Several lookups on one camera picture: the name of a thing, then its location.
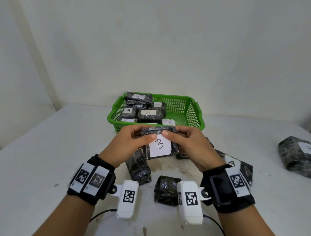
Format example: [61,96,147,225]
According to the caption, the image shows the person's right hand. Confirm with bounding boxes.
[162,125,226,173]

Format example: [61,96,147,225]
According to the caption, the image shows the person's left hand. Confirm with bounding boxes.
[98,124,158,169]

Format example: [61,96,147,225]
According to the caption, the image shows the green plastic basket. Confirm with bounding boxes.
[107,95,205,134]

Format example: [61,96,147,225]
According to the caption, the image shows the black packets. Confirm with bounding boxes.
[118,91,167,123]

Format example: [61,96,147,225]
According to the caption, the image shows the large black packet labelled B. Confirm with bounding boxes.
[278,136,311,178]

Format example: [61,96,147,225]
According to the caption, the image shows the person's right forearm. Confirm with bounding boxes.
[217,205,276,236]

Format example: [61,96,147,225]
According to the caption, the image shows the person's left forearm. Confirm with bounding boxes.
[33,194,97,236]

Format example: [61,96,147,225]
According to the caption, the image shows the black wristband with marker tags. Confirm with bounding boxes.
[67,154,117,206]
[200,164,256,214]

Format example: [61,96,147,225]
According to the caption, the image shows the black cable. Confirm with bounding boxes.
[90,209,118,222]
[203,215,225,236]

